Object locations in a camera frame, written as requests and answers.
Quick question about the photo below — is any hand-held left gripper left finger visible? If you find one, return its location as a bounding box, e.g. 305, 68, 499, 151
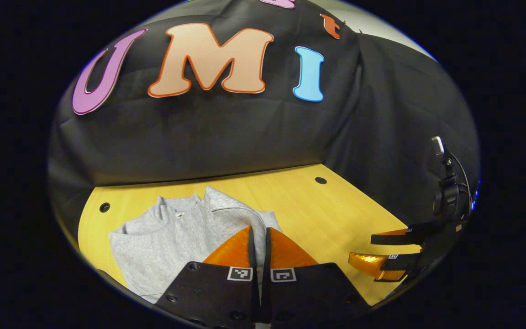
156, 225, 261, 329

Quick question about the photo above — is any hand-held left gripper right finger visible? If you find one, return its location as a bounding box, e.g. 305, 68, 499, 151
261, 227, 371, 327

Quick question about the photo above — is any grey zip-neck sweatshirt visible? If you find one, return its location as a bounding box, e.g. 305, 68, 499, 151
109, 186, 283, 304

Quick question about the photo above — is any black backdrop cloth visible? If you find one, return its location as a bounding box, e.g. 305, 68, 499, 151
47, 0, 480, 238

